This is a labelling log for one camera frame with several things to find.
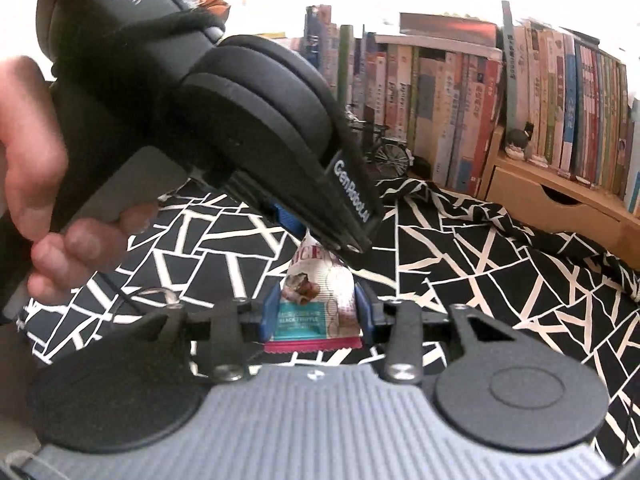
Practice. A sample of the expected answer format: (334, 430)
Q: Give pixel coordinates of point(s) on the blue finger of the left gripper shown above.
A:
(285, 218)

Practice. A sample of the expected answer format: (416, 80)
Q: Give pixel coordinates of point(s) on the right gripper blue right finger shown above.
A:
(369, 311)

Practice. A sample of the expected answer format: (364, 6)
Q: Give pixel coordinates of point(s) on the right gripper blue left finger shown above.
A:
(270, 312)

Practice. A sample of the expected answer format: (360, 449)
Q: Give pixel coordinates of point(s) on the white teal snack packet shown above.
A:
(317, 304)

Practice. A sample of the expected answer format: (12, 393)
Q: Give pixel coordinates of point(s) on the left hand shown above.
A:
(33, 164)

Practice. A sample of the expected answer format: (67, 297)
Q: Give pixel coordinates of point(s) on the miniature bicycle model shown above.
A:
(389, 157)

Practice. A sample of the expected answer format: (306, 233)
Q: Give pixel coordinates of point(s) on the upright book row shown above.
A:
(443, 83)

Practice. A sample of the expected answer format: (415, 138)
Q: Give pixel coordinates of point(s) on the black white geometric cloth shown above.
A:
(433, 247)

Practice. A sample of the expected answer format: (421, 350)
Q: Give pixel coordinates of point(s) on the wooden drawer organizer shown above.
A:
(541, 198)

